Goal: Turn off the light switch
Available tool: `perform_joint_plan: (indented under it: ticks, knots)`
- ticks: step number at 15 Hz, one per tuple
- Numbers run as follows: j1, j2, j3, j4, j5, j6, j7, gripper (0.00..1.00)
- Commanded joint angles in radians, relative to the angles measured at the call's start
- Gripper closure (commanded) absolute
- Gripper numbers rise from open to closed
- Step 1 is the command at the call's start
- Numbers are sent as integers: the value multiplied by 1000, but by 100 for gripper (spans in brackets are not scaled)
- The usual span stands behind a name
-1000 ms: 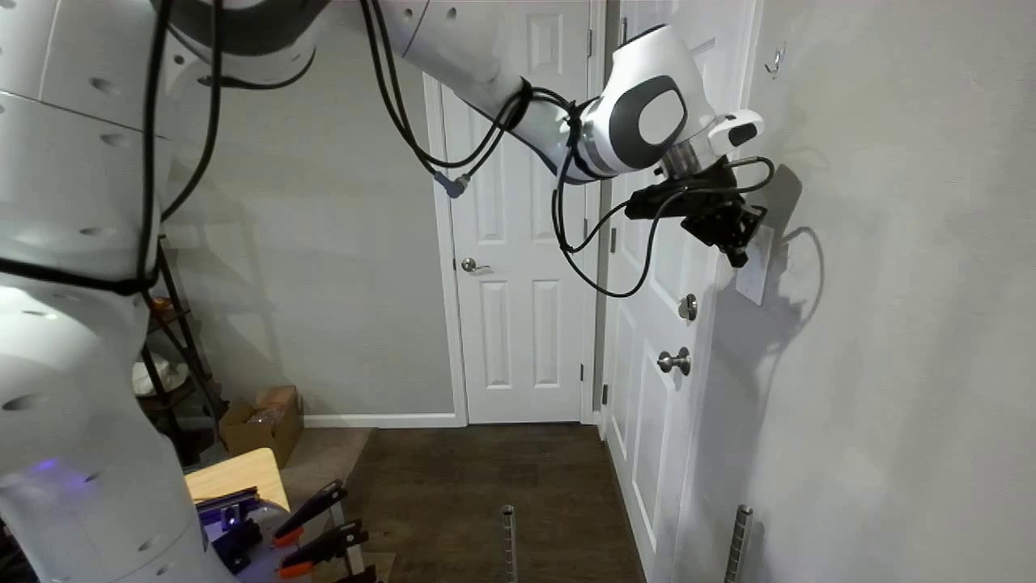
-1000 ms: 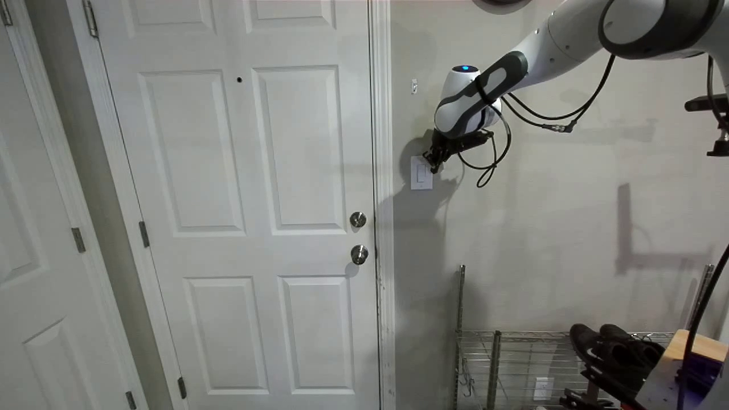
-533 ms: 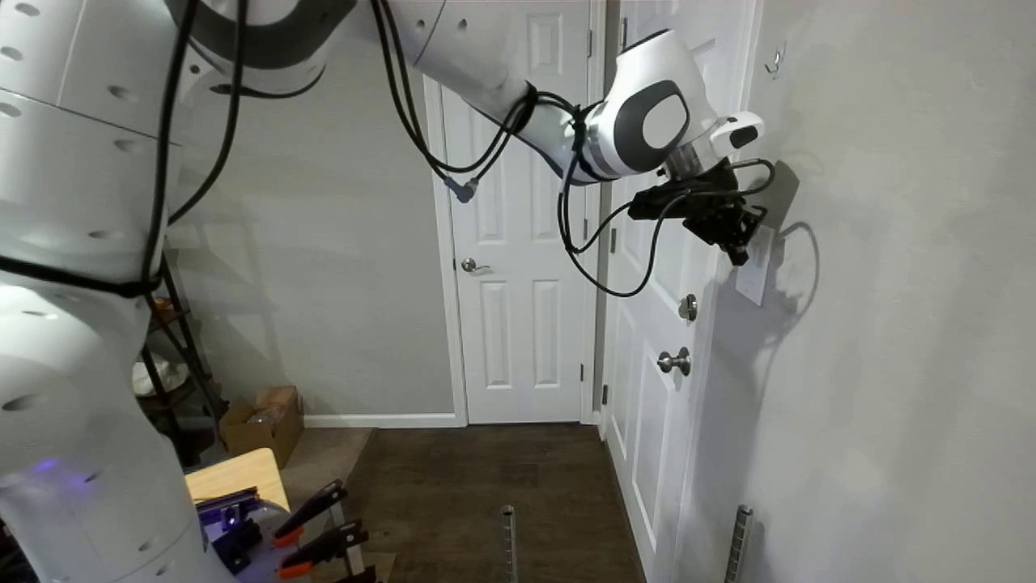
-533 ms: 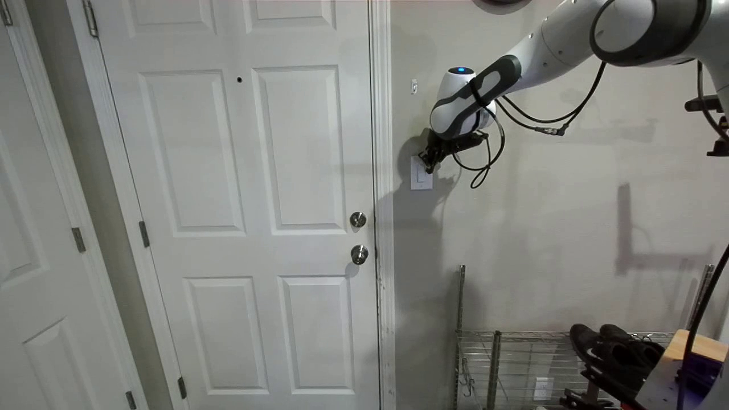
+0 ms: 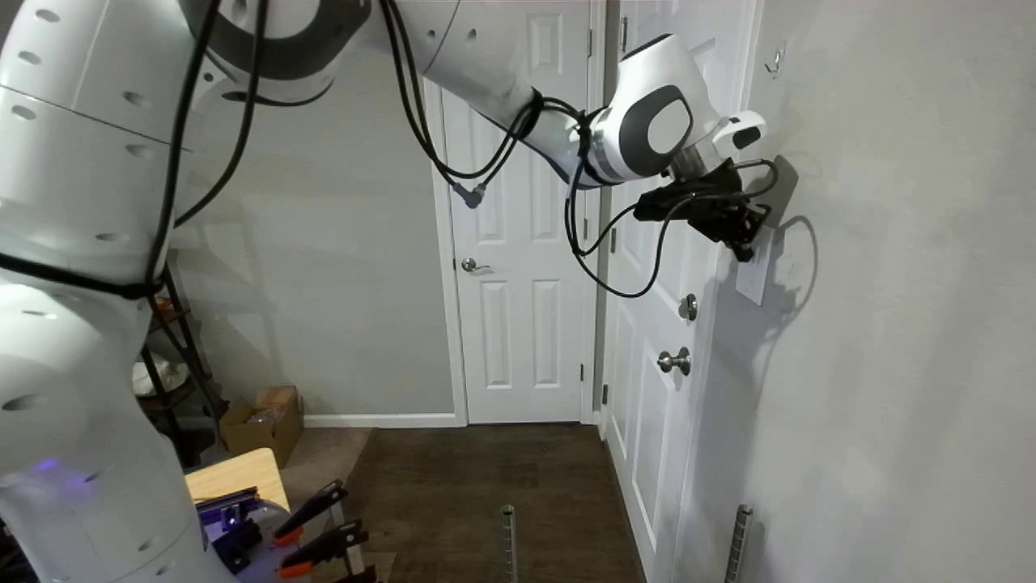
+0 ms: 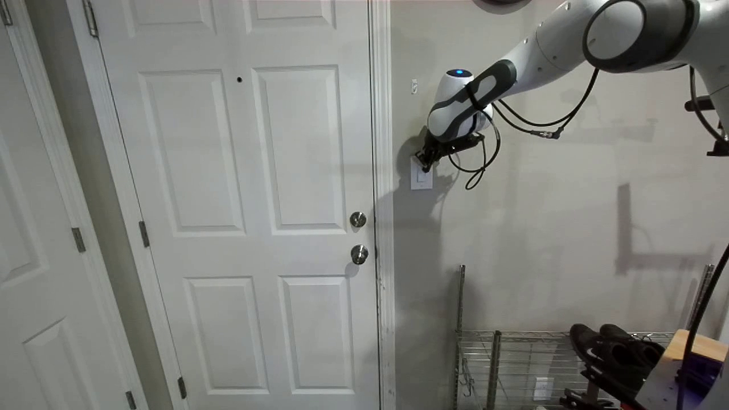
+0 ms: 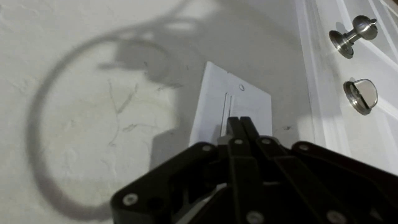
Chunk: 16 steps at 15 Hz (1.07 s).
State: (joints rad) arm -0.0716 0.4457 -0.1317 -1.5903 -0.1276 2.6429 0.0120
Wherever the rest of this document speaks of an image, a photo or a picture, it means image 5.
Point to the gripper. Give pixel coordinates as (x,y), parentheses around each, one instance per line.
(719,198)

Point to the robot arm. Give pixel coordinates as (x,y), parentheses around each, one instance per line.
(73,243)

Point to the silver deadbolt lock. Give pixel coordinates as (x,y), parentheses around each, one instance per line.
(688,307)

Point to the silver round door knob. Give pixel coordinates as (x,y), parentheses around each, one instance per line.
(675,361)

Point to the white panel door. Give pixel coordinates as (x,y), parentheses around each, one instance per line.
(647,437)
(526,324)

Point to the metal pole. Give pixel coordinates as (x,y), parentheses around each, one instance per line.
(508,546)
(738,546)

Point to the black and orange clamp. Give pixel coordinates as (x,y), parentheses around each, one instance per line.
(312,506)
(328,546)

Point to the cardboard box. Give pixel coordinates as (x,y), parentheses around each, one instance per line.
(259,429)

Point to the black metal shelf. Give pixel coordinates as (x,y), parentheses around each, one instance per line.
(190,356)

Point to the white cloth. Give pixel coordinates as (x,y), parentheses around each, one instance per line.
(158,376)

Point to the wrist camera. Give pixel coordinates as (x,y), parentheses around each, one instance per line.
(662,202)

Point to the white light switch plate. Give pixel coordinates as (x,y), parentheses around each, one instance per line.
(757,279)

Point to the metal wall hook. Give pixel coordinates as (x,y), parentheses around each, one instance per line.
(775,63)

